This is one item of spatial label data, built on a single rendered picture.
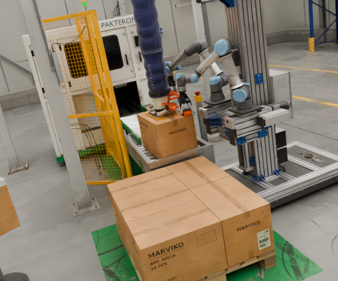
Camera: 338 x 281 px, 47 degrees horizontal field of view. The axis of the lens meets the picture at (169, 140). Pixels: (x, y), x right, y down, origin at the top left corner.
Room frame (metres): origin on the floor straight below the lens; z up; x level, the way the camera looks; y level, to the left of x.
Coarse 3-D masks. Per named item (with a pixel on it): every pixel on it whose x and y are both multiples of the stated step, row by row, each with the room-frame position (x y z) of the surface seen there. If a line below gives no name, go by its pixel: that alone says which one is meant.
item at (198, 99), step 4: (196, 96) 4.27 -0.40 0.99; (200, 96) 4.29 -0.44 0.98; (196, 100) 4.28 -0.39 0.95; (200, 100) 4.28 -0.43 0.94; (196, 104) 4.31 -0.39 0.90; (200, 104) 4.29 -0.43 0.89; (196, 108) 4.33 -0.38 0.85; (200, 120) 4.28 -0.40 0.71; (200, 124) 4.28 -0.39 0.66; (204, 124) 4.29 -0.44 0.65; (200, 128) 4.30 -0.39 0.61; (204, 128) 4.29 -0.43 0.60; (200, 132) 4.32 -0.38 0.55; (204, 132) 4.28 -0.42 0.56; (204, 136) 4.28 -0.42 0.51
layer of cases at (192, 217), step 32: (192, 160) 3.54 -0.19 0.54; (128, 192) 3.08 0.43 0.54; (160, 192) 2.97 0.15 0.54; (192, 192) 2.86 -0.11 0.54; (224, 192) 2.76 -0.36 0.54; (128, 224) 2.54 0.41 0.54; (160, 224) 2.46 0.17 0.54; (192, 224) 2.38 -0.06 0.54; (224, 224) 2.36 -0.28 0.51; (256, 224) 2.43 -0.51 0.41; (160, 256) 2.23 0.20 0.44; (192, 256) 2.29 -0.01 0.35; (224, 256) 2.35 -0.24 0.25
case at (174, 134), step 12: (144, 120) 3.93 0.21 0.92; (156, 120) 3.75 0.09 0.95; (168, 120) 3.67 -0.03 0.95; (180, 120) 3.68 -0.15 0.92; (192, 120) 3.73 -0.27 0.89; (144, 132) 4.01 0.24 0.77; (156, 132) 3.65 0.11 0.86; (168, 132) 3.63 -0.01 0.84; (180, 132) 3.68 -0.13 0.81; (192, 132) 3.72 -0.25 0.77; (144, 144) 4.09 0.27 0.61; (156, 144) 3.71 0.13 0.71; (168, 144) 3.63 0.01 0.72; (180, 144) 3.67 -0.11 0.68; (192, 144) 3.72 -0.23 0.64; (156, 156) 3.78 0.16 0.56
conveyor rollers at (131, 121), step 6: (114, 120) 5.65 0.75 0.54; (126, 120) 5.52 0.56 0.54; (132, 120) 5.45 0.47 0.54; (132, 126) 5.17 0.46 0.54; (138, 126) 5.10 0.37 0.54; (138, 132) 4.82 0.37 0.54; (132, 138) 4.61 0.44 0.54; (138, 144) 4.35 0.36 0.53; (144, 150) 4.10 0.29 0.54; (150, 156) 3.85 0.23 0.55
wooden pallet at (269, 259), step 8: (120, 232) 3.12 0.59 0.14; (256, 256) 2.45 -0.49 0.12; (264, 256) 2.44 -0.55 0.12; (272, 256) 2.46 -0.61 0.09; (240, 264) 2.40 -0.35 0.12; (248, 264) 2.40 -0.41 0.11; (264, 264) 2.45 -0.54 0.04; (272, 264) 2.46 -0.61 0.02; (136, 272) 2.67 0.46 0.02; (216, 272) 2.33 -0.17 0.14; (224, 272) 2.35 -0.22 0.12; (200, 280) 2.29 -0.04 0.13; (208, 280) 2.31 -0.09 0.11; (216, 280) 2.33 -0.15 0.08; (224, 280) 2.34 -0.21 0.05
